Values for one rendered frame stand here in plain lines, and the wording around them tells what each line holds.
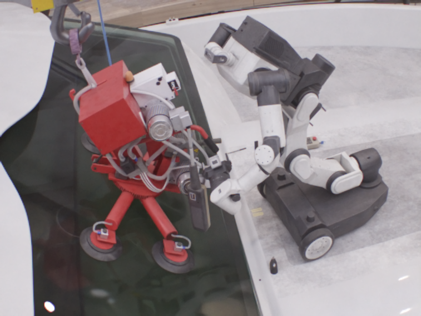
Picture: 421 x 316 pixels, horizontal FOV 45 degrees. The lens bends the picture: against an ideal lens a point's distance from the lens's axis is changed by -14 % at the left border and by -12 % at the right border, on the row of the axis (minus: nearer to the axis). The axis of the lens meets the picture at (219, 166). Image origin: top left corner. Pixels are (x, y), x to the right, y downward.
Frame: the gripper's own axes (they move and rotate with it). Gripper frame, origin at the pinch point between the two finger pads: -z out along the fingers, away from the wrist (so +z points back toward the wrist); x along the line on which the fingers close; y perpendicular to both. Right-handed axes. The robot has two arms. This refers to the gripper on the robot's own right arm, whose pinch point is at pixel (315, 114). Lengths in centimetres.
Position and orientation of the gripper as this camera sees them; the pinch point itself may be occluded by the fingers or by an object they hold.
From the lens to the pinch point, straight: 307.1
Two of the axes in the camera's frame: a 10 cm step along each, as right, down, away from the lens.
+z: -6.2, -4.3, -6.5
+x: -6.7, 7.3, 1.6
